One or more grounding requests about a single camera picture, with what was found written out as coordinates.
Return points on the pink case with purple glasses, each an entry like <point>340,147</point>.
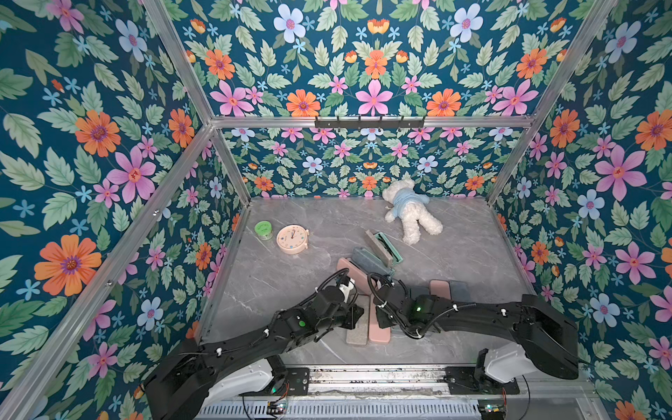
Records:
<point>440,288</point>

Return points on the white teddy bear blue shirt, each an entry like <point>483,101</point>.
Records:
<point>411,209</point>

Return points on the grey case with red glasses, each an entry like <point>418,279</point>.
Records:
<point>459,291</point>

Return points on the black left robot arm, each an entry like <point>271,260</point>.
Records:
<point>288,329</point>

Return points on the mint case with black glasses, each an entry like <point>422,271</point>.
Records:
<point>383,248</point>

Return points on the pink case with brown sunglasses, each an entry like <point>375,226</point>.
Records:
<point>358,276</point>

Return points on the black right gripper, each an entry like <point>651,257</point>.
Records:
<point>382,308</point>

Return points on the grey case with olive glasses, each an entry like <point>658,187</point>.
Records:
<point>368,262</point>

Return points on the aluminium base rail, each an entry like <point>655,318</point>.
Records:
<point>272,378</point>

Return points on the green lidded round container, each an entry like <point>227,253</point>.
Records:
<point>264,230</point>

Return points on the cream round alarm clock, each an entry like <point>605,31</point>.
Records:
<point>293,239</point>

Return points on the grey case with black sunglasses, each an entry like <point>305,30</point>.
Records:
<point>359,336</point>

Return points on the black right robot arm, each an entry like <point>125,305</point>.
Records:
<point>549,339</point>

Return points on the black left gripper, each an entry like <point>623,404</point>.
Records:
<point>350,316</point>

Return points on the black hook rail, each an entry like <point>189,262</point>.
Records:
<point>357,123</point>

